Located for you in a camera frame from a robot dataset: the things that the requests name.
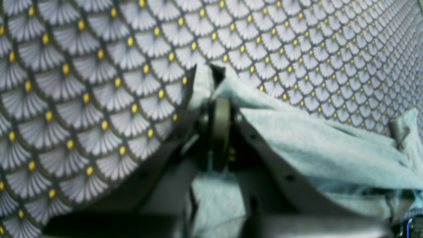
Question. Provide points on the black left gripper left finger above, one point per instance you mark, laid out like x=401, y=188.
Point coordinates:
x=156, y=201

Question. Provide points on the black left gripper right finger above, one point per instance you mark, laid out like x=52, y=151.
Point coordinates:
x=279, y=202

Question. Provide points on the fan-patterned tablecloth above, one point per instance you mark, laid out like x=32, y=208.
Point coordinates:
x=89, y=88

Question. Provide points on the grey T-shirt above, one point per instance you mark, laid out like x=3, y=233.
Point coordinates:
x=360, y=170

